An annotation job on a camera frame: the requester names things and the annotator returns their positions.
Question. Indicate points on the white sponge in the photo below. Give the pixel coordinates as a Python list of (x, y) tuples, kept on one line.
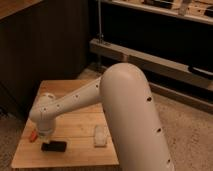
[(100, 136)]

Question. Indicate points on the metal shelf rack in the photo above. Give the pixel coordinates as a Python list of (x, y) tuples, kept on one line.
[(174, 49)]

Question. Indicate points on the black eraser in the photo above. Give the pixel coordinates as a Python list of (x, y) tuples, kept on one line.
[(55, 146)]

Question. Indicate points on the orange carrot toy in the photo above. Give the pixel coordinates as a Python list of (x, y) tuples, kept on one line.
[(33, 137)]

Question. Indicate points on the wooden table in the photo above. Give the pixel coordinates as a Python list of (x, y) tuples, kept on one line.
[(77, 129)]

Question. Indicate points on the dark wooden cabinet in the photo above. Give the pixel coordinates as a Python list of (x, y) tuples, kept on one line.
[(48, 41)]

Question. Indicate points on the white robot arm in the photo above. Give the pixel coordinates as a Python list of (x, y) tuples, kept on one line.
[(133, 121)]

